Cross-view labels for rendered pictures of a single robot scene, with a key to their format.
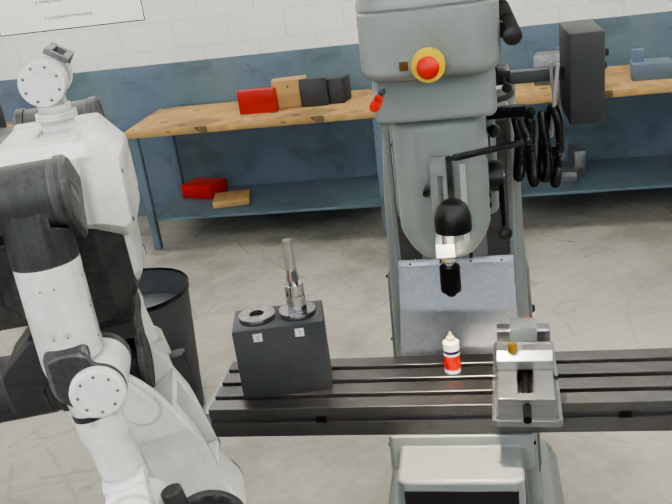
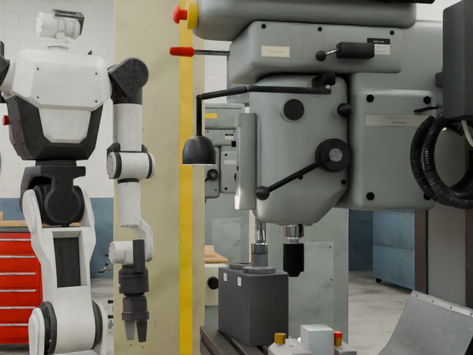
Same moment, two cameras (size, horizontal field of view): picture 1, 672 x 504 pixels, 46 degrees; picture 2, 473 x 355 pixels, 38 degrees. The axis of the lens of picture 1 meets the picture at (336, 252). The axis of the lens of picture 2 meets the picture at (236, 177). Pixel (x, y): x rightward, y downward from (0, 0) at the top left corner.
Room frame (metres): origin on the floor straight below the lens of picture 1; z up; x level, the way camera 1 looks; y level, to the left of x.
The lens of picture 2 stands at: (0.94, -1.60, 1.39)
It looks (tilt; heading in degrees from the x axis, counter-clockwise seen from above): 1 degrees up; 66
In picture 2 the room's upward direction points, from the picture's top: straight up
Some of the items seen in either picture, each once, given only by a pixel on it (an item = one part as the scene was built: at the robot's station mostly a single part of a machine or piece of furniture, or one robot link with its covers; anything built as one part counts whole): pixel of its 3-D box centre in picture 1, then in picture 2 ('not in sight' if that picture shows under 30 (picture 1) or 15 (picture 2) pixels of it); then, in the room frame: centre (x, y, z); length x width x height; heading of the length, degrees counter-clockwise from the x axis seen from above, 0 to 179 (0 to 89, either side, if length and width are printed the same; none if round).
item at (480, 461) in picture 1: (461, 426); not in sight; (1.66, -0.25, 0.83); 0.50 x 0.35 x 0.12; 169
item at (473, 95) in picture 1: (437, 79); (312, 57); (1.70, -0.26, 1.68); 0.34 x 0.24 x 0.10; 169
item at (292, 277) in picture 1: (289, 261); (259, 222); (1.75, 0.11, 1.29); 0.03 x 0.03 x 0.11
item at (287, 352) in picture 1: (282, 346); (251, 301); (1.75, 0.16, 1.07); 0.22 x 0.12 x 0.20; 90
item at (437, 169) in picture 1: (442, 207); (245, 161); (1.56, -0.23, 1.45); 0.04 x 0.04 x 0.21; 79
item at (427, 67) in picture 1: (427, 67); (180, 14); (1.41, -0.20, 1.76); 0.04 x 0.03 x 0.04; 79
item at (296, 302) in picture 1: (295, 297); (259, 257); (1.75, 0.11, 1.19); 0.05 x 0.05 x 0.06
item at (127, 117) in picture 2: not in sight; (128, 141); (1.47, 0.44, 1.52); 0.13 x 0.12 x 0.22; 5
